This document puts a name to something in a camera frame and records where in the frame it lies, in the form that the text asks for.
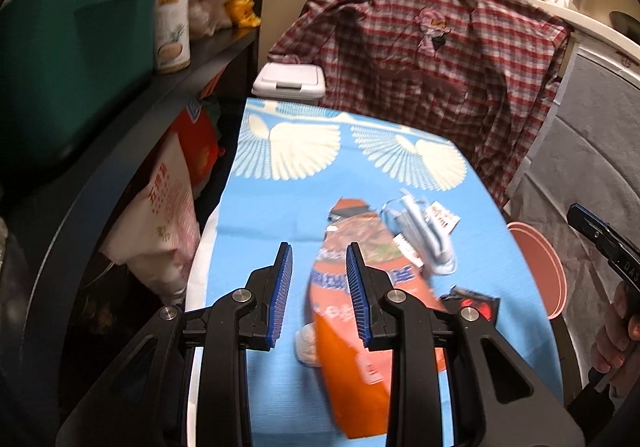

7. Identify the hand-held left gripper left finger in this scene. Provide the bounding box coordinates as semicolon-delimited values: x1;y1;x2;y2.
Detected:
55;242;293;447

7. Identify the white rice bag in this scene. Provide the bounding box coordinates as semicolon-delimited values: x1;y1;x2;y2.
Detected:
102;130;201;305

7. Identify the crumpled white tissue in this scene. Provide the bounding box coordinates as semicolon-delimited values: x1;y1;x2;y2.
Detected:
295;324;323;368

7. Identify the labelled seasoning jar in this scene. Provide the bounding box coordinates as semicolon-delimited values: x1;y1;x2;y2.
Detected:
154;0;192;74

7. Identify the red printed package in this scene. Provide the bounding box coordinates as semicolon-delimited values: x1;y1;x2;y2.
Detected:
170;100;221;193

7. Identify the white lidded trash bin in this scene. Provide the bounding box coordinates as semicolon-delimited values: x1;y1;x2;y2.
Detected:
251;62;327;103

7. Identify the red plaid shirt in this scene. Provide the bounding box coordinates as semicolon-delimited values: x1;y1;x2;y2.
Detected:
270;0;573;218

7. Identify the orange snack bag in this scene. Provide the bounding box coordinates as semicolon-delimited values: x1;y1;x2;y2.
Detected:
307;197;448;425

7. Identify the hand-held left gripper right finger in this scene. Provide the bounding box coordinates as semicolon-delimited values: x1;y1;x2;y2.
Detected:
346;242;586;447

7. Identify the yellow snack packet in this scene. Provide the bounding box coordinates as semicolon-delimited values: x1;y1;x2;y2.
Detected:
225;0;262;29

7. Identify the black shelf unit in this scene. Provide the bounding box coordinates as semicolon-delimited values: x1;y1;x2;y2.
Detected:
0;0;273;447

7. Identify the blue printed tablecloth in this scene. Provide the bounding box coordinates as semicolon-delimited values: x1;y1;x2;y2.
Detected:
187;97;566;447

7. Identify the white red-print sachet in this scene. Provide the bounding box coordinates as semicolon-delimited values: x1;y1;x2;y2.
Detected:
425;201;461;234

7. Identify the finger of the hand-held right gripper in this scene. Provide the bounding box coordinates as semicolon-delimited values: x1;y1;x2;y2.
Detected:
566;204;621;258

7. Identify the grey fabric panel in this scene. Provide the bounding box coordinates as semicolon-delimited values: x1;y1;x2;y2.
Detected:
510;47;640;378

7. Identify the translucent white plastic bag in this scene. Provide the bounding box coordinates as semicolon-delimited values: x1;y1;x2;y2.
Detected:
187;0;258;40

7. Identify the green storage bin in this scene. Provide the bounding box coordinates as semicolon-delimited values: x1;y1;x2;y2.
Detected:
0;0;160;178

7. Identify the black red foil packet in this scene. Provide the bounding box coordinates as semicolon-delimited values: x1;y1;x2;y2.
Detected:
439;284;501;333

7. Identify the person's right hand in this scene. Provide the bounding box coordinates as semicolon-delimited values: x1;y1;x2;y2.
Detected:
590;283;640;398

